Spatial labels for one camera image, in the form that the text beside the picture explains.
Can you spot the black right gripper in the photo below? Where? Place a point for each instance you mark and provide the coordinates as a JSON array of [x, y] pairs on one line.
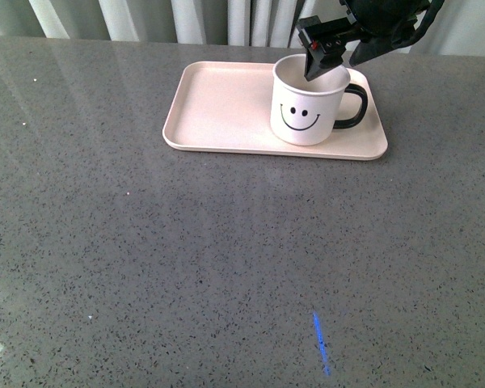
[[321, 39]]

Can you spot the white smiley mug black handle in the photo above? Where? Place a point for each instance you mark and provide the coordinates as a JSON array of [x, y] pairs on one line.
[[304, 113]]

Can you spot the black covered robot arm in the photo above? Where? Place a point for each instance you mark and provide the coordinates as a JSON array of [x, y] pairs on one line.
[[379, 27]]

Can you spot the beige rectangular tray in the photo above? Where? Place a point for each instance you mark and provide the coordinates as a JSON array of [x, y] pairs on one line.
[[225, 107]]

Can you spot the grey pleated curtain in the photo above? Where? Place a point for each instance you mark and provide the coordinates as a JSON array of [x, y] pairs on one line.
[[459, 28]]

